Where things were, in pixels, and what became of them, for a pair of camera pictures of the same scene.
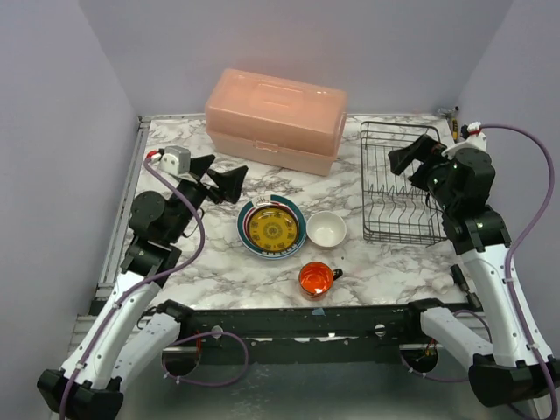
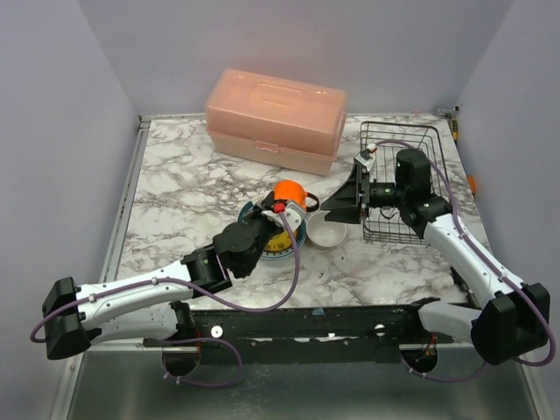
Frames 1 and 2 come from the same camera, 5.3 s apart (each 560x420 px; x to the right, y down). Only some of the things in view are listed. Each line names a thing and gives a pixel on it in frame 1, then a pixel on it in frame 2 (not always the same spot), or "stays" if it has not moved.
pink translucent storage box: (282, 123) stays
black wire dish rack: (395, 208) stays
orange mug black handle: (316, 278) -> (293, 192)
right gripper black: (422, 159) -> (360, 192)
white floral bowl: (325, 228) stays
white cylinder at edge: (441, 283) stays
